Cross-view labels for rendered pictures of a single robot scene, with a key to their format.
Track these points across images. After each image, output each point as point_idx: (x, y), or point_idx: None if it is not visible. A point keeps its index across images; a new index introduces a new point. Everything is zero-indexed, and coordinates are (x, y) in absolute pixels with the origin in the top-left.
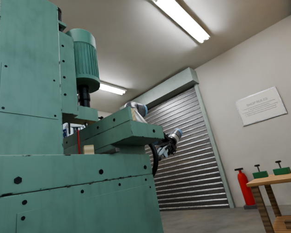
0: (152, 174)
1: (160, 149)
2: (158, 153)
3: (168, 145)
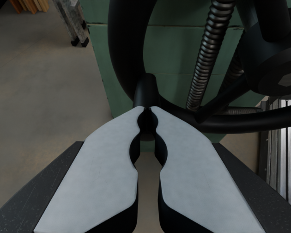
0: (86, 25)
1: (166, 160)
2: (146, 107)
3: (9, 199)
